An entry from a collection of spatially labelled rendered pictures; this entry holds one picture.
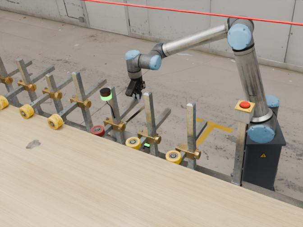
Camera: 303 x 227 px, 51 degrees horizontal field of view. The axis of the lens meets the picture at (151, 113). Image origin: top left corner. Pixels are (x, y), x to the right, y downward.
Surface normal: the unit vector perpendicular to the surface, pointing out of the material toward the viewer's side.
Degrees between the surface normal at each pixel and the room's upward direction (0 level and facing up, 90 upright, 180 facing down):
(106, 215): 0
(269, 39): 90
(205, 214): 0
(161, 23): 90
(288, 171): 0
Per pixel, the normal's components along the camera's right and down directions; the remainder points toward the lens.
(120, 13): -0.56, 0.54
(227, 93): -0.09, -0.80
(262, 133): -0.34, 0.65
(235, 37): -0.41, 0.47
